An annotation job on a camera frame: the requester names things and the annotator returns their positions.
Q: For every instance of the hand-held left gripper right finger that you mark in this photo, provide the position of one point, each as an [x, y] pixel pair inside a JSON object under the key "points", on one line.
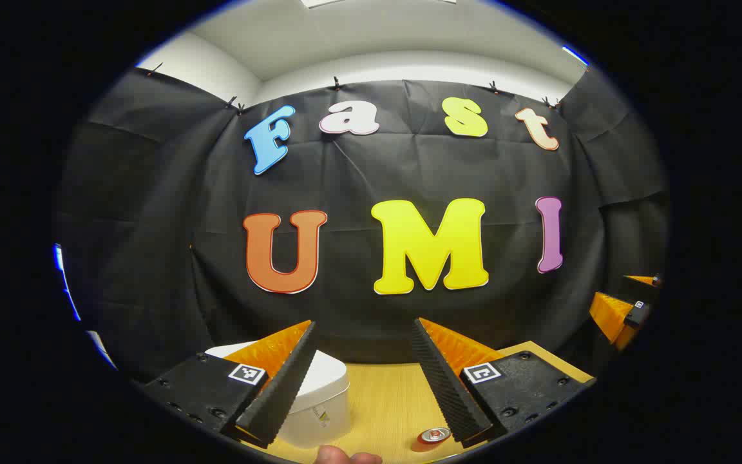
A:
{"points": [[442, 380]]}

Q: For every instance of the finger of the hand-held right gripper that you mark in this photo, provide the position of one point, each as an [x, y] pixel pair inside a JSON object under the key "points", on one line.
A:
{"points": [[645, 290], [609, 316]]}

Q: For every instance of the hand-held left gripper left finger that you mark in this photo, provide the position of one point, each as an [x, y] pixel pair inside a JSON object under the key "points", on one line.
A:
{"points": [[287, 380]]}

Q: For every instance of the white desktop garbage bin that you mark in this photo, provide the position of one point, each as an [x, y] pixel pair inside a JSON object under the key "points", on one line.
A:
{"points": [[326, 386]]}

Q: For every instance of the red pop can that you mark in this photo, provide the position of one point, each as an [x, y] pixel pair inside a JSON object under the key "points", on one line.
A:
{"points": [[434, 435]]}

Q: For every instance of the wooden desktop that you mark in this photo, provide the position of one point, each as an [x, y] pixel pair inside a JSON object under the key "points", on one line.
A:
{"points": [[390, 399]]}

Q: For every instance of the black backdrop cloth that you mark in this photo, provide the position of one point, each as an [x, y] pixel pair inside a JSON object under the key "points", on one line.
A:
{"points": [[358, 174]]}

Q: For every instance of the row of black cloth clips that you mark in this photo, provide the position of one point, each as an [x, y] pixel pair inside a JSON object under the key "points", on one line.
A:
{"points": [[337, 83]]}

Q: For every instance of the ceiling light panel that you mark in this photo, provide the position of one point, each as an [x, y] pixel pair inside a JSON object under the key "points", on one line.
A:
{"points": [[321, 2]]}

